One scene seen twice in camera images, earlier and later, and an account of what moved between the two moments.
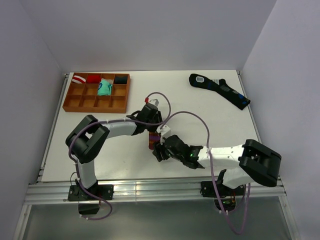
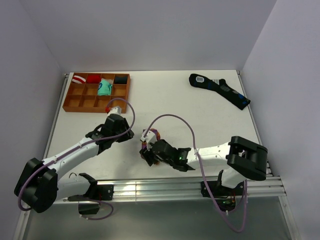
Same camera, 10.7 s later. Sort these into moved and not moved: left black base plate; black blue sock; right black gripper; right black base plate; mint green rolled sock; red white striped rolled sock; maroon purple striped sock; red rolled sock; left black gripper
Moved: left black gripper; right black gripper; maroon purple striped sock
Not moved: right black base plate; red rolled sock; mint green rolled sock; black blue sock; red white striped rolled sock; left black base plate
